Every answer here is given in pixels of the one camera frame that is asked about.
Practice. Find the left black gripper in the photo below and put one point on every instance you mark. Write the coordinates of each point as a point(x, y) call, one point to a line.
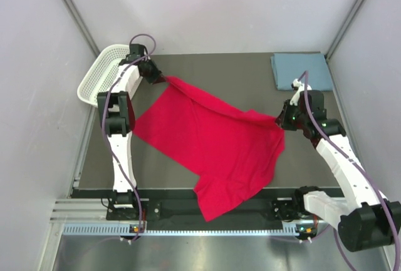
point(156, 73)

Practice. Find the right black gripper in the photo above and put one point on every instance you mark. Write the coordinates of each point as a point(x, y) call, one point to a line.
point(281, 120)

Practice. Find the red t shirt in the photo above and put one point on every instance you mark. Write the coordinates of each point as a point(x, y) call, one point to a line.
point(233, 152)

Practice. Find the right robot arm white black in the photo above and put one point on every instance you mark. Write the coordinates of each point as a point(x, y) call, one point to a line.
point(366, 219)

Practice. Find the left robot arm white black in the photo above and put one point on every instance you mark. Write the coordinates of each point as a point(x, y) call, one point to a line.
point(118, 121)

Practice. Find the folded blue t shirt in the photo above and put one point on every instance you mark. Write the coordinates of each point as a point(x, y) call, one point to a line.
point(290, 66)

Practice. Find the white perforated plastic basket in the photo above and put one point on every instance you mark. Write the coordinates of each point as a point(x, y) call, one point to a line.
point(102, 73)

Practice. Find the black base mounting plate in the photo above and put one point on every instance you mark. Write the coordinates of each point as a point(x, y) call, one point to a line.
point(277, 203)

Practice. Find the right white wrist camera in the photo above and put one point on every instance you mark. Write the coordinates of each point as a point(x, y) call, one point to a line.
point(298, 87)

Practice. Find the grey slotted cable duct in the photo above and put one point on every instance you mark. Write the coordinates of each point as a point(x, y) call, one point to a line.
point(128, 230)

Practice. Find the left aluminium corner post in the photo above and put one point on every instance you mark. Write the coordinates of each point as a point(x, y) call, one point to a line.
point(81, 25)

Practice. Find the aluminium corner post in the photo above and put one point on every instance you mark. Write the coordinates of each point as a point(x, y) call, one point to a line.
point(345, 26)
point(81, 25)

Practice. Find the right aluminium corner post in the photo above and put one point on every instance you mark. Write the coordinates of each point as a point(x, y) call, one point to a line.
point(345, 26)

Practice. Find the aluminium frame rail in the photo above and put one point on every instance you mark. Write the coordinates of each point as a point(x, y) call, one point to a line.
point(82, 210)

